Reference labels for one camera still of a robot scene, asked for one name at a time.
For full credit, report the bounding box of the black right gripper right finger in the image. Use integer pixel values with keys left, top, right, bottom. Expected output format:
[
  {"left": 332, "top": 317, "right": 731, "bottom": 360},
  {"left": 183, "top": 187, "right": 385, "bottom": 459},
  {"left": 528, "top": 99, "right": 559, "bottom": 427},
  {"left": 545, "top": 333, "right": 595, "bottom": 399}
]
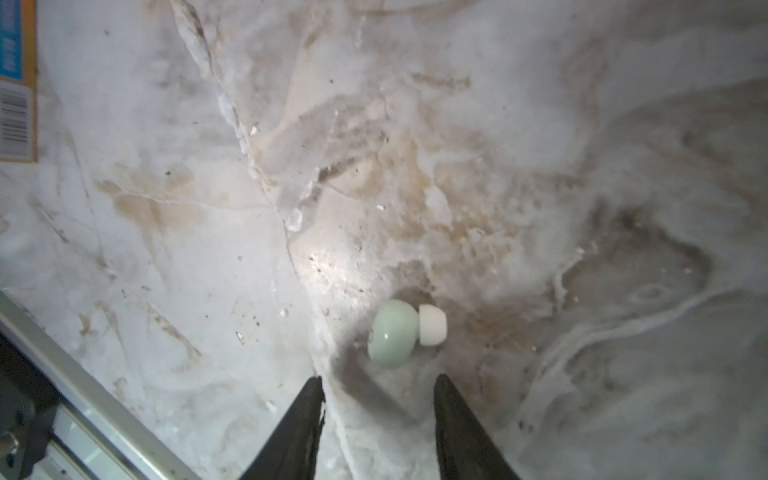
[{"left": 433, "top": 374, "right": 520, "bottom": 480}]

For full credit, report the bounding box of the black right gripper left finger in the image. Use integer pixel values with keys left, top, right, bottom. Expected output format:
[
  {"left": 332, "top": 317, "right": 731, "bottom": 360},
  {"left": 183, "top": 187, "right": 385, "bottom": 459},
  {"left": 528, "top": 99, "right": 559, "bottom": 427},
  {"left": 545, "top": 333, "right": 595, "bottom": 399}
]
[{"left": 240, "top": 376, "right": 325, "bottom": 480}]

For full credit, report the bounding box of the colourful trading card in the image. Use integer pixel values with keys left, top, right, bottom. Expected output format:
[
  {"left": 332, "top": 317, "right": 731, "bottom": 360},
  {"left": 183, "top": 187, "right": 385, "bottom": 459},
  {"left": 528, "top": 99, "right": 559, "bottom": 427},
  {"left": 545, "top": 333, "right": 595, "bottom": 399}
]
[{"left": 0, "top": 0, "right": 37, "bottom": 163}]

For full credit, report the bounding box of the mint green earbud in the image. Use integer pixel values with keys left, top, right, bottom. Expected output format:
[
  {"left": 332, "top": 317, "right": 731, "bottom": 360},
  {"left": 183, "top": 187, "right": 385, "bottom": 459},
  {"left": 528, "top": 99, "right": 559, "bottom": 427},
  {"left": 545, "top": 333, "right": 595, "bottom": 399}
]
[{"left": 367, "top": 299, "right": 448, "bottom": 369}]

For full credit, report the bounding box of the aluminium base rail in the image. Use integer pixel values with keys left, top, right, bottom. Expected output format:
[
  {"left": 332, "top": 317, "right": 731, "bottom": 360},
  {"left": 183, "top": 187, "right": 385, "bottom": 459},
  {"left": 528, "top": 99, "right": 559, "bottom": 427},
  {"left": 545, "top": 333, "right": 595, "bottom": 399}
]
[{"left": 1, "top": 295, "right": 198, "bottom": 479}]

